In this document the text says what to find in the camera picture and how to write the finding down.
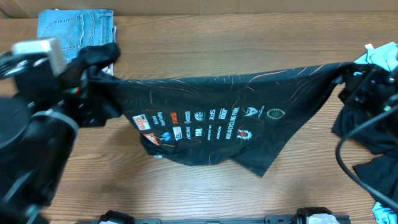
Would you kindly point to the plain black garment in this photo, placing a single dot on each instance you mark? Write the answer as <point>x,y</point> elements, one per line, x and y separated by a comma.
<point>381,172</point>

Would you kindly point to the light blue t-shirt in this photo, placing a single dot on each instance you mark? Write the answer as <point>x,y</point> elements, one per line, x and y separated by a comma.
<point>384,56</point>

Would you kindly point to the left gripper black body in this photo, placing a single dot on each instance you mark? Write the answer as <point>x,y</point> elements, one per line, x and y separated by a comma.
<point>76,107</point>

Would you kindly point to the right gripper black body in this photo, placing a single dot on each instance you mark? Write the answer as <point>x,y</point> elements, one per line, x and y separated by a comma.
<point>373,90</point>

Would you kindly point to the folded blue denim jeans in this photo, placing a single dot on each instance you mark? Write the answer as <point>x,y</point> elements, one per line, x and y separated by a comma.
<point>76,29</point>

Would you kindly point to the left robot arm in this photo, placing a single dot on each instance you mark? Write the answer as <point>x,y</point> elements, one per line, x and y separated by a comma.
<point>39,126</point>

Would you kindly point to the folded white cloth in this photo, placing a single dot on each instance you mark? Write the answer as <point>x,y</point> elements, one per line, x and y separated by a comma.
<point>110,68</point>

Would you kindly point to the black orange-patterned cycling jersey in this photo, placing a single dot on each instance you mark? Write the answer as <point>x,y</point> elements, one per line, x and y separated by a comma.
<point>201,121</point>

